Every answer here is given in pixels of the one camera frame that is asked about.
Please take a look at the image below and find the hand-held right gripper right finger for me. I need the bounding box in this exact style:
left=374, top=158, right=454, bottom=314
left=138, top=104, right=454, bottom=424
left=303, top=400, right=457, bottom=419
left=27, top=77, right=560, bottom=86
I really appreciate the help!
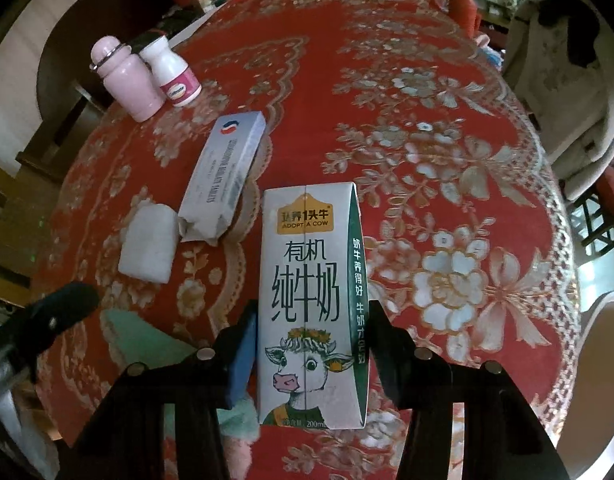
left=368, top=300, right=570, bottom=480

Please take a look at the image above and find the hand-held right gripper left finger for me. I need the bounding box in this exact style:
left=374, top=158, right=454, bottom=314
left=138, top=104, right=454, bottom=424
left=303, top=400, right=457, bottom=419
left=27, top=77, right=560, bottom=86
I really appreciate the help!
left=59, top=300, right=261, bottom=480

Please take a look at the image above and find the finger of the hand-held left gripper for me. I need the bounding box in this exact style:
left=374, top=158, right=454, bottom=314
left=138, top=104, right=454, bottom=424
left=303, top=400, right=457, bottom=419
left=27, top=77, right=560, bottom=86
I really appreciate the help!
left=0, top=282, right=101, bottom=386

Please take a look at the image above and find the white green milk carton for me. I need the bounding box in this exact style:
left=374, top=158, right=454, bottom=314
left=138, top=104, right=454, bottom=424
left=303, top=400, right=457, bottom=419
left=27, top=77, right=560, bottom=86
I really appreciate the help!
left=257, top=181, right=371, bottom=430

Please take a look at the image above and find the beige plastic bin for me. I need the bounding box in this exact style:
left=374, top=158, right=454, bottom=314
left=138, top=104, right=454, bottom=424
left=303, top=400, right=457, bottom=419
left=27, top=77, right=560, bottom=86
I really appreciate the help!
left=580, top=291, right=614, bottom=480

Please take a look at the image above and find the teal packet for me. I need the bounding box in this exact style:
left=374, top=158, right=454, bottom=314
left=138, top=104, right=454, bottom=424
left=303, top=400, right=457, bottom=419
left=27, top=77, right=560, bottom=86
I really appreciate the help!
left=99, top=309, right=260, bottom=441

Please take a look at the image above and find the white foam block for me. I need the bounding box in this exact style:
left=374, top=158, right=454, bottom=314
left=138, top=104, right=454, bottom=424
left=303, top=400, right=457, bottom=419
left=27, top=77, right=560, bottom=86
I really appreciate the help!
left=118, top=202, right=180, bottom=283

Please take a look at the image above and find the white medicine box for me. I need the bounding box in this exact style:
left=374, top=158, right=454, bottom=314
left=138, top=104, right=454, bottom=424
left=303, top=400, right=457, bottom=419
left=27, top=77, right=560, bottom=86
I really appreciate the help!
left=178, top=111, right=267, bottom=247

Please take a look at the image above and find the red floral tablecloth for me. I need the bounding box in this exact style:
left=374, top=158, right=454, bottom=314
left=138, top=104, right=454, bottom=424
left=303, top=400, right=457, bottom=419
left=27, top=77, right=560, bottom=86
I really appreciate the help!
left=34, top=0, right=583, bottom=480

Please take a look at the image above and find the dark round wooden table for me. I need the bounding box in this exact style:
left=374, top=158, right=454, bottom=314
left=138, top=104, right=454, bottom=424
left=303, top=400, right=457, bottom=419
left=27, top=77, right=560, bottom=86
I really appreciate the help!
left=17, top=0, right=152, bottom=181

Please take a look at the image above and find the white bottle with pink label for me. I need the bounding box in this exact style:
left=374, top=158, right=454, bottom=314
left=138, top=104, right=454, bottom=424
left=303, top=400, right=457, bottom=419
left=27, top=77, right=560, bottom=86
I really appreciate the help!
left=139, top=35, right=203, bottom=108

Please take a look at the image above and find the wooden chair with red cushion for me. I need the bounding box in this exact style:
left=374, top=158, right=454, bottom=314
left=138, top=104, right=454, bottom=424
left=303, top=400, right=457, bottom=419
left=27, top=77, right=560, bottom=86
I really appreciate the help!
left=567, top=157, right=614, bottom=261

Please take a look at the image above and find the white coat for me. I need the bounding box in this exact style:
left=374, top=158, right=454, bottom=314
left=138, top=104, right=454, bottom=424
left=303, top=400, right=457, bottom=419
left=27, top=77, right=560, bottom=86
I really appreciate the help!
left=502, top=0, right=614, bottom=196

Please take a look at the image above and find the red container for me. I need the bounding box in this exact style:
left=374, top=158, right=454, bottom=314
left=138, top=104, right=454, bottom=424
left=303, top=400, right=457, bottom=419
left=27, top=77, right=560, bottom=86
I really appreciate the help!
left=447, top=0, right=483, bottom=37

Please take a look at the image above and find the black cloth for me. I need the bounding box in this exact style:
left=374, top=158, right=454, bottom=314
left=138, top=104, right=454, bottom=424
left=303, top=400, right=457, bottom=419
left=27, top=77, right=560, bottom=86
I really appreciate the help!
left=537, top=0, right=601, bottom=68

